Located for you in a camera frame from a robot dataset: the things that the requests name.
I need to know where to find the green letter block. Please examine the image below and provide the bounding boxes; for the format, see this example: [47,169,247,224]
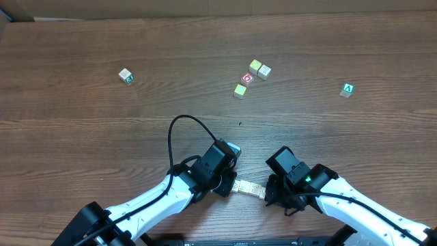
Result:
[339,83,355,98]

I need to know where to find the yellow block cluster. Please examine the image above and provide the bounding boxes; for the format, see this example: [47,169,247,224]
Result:
[249,59,262,75]
[234,84,247,99]

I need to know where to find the white block upper cluster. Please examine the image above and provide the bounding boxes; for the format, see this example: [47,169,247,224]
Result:
[257,64,271,80]

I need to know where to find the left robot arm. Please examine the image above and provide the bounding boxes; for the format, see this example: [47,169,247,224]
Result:
[53,161,236,245]

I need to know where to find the block with blue side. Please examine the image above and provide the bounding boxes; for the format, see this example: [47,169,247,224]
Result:
[249,182,262,197]

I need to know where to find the white block with brush picture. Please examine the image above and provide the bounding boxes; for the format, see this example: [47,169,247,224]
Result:
[258,187,266,200]

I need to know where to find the red circle block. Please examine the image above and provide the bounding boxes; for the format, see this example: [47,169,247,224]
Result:
[240,72,255,87]

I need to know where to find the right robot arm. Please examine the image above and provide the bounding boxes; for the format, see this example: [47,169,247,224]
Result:
[265,162,436,245]

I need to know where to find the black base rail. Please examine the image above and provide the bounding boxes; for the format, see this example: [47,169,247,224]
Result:
[143,236,331,246]

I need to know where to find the yellow block upper cluster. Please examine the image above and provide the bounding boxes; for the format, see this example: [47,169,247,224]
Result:
[249,59,262,75]

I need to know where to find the yellow block lower cluster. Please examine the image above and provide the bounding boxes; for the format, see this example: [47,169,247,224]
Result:
[234,84,247,99]

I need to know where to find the block with green side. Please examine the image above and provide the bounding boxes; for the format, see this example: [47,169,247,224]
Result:
[119,68,134,84]

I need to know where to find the white patterned block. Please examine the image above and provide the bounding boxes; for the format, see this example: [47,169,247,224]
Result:
[231,180,240,193]

